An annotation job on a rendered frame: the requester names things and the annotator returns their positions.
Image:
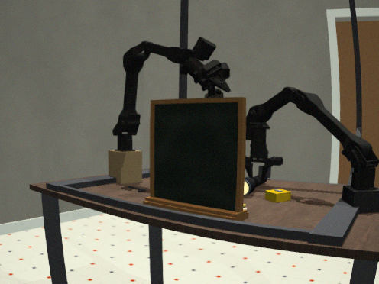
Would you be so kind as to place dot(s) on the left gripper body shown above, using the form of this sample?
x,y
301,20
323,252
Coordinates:
x,y
258,150

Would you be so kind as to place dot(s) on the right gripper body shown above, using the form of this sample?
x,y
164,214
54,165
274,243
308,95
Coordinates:
x,y
199,72

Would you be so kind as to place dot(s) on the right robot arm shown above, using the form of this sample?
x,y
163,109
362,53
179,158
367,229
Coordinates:
x,y
133,61

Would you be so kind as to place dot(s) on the black flashlight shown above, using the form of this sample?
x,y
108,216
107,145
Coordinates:
x,y
251,183

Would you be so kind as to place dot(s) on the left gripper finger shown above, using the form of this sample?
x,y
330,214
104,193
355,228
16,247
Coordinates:
x,y
249,170
264,168

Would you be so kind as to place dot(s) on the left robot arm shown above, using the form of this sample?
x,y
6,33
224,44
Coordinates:
x,y
356,149

